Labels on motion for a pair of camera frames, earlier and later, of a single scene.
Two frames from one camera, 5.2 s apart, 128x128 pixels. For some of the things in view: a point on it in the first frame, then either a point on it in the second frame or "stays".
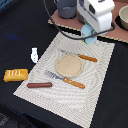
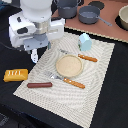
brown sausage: (39, 85) stays
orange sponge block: (18, 74) stays
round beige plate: (69, 66) stays
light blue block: (87, 31) → (85, 42)
